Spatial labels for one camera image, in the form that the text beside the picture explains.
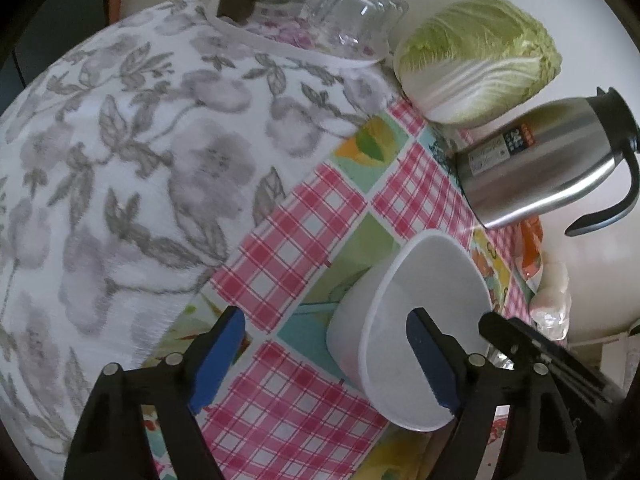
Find clear glass jars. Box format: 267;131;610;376
214;0;410;64

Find napa cabbage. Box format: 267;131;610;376
394;0;562;129

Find orange snack packet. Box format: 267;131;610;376
516;217;544;292

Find small white bowl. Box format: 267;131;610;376
326;230;492;432

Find stainless steel thermos jug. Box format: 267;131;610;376
456;88;639;237

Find checkered fruit tablecloth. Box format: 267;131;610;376
157;100;532;479

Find bag of steamed buns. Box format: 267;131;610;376
529;252;572;341

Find grey floral cloth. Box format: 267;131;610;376
1;0;398;479

